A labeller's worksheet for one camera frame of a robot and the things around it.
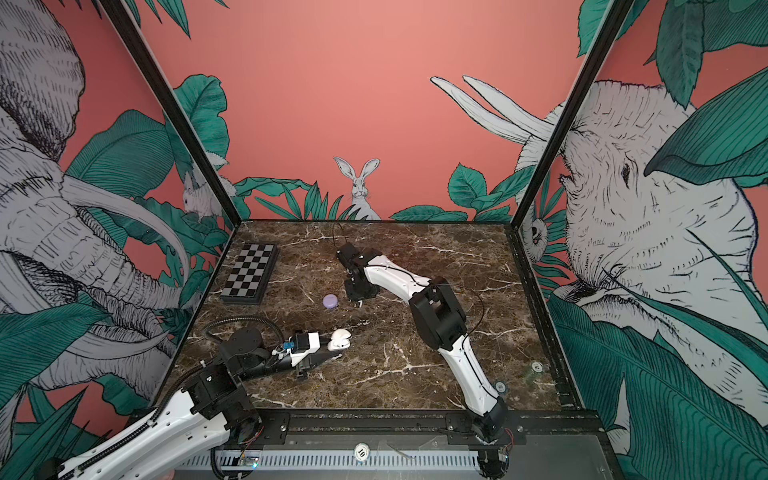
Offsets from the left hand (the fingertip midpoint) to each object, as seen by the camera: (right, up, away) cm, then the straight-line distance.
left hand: (338, 343), depth 65 cm
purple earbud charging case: (-9, +3, +33) cm, 34 cm away
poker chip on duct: (+4, -28, +6) cm, 29 cm away
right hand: (-1, +6, +30) cm, 31 cm away
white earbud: (+1, +3, +33) cm, 33 cm away
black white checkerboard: (-38, +12, +36) cm, 54 cm away
